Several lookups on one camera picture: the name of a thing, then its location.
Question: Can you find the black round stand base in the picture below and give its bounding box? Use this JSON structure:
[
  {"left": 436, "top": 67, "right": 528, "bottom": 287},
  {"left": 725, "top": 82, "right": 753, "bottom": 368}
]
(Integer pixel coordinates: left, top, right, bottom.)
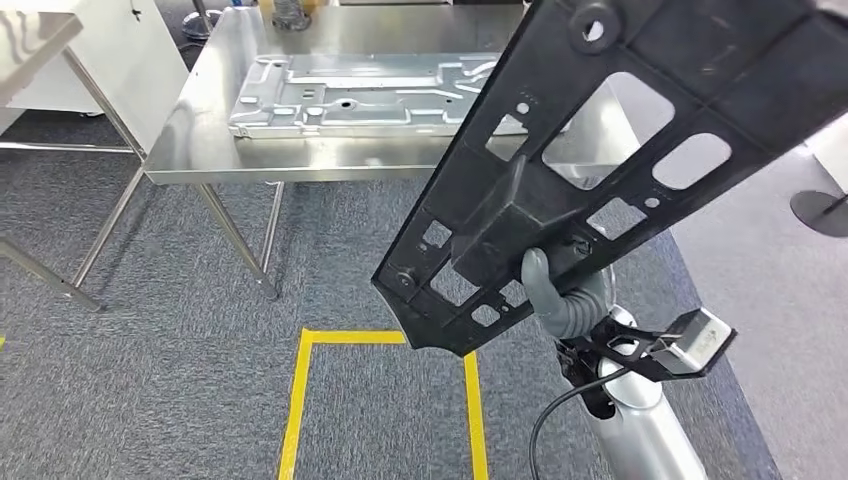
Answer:
[{"left": 789, "top": 188, "right": 848, "bottom": 238}]

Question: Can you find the black plastic panel part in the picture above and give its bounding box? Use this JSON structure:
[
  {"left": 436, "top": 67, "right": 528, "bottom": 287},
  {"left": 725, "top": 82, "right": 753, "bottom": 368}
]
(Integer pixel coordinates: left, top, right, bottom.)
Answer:
[{"left": 370, "top": 0, "right": 848, "bottom": 359}]

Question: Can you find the stainless steel table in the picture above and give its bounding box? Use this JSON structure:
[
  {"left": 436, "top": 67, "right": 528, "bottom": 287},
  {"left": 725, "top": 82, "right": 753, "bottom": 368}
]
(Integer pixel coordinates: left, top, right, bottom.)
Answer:
[{"left": 0, "top": 11, "right": 148, "bottom": 314}]

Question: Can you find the silver pressed metal panel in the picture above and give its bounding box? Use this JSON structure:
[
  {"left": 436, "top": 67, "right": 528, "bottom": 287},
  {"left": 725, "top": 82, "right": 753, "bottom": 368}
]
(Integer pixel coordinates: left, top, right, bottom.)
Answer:
[{"left": 228, "top": 51, "right": 571, "bottom": 162}]

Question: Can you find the black camera cable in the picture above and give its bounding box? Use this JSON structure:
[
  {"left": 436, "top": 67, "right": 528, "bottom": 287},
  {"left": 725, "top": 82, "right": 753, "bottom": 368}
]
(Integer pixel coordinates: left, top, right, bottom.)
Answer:
[{"left": 528, "top": 367, "right": 631, "bottom": 480}]

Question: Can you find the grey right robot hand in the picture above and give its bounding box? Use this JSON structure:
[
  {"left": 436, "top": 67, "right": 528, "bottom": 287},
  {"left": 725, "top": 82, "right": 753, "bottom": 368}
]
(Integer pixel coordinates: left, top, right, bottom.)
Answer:
[{"left": 521, "top": 248, "right": 564, "bottom": 321}]

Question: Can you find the white cabinet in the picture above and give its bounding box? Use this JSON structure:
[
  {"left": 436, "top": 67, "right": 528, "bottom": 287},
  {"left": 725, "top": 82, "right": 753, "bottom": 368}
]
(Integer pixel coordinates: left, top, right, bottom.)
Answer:
[
  {"left": 0, "top": 0, "right": 191, "bottom": 155},
  {"left": 804, "top": 112, "right": 848, "bottom": 193}
]

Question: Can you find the stainless steel workbench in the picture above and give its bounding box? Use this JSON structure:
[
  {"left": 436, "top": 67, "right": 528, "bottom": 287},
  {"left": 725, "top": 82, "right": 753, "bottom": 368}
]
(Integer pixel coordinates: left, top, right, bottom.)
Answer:
[{"left": 144, "top": 5, "right": 677, "bottom": 301}]

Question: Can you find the silver stanchion with round base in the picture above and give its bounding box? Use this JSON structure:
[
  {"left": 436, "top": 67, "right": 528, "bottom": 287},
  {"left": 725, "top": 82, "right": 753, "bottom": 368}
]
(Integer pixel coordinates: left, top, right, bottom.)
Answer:
[{"left": 182, "top": 0, "right": 223, "bottom": 41}]

